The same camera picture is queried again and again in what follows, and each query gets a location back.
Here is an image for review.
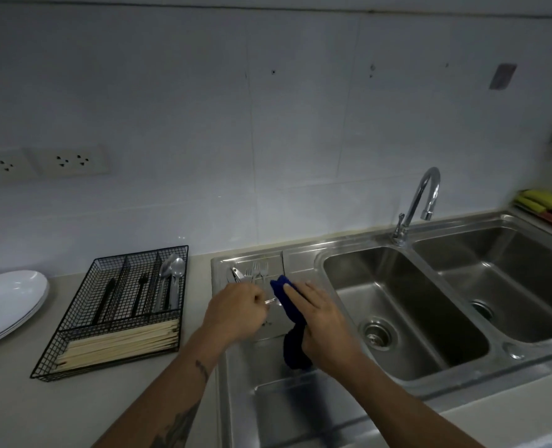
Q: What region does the person's right hand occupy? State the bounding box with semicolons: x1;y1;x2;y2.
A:
283;280;365;369

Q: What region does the person's left hand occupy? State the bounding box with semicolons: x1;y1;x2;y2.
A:
202;280;270;344

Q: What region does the pile of steel cutlery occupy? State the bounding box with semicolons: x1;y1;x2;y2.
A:
229;259;276;328

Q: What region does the dark blue cloth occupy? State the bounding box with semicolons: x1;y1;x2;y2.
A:
270;274;314;371

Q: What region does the white plate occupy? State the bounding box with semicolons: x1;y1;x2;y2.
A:
0;289;51;352
0;270;49;347

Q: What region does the person's left forearm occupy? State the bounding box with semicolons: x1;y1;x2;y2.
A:
91;329;225;448

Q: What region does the person's right forearm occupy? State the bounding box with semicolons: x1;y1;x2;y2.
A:
331;342;487;448

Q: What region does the stainless steel double sink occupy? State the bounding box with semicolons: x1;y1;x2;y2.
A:
210;211;552;448

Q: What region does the black fork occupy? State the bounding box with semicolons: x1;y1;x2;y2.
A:
132;273;150;318

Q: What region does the bundle of wooden chopsticks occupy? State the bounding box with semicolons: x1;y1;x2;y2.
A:
56;320;181;371

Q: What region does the black knife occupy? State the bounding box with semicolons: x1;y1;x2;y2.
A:
92;277;117;325

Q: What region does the chrome faucet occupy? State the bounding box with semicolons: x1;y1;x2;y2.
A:
391;166;441;246

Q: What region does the yellow sponge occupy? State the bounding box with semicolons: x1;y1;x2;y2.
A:
513;190;552;213

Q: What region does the black wire cutlery tray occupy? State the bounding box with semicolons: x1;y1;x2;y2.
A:
30;245;189;382

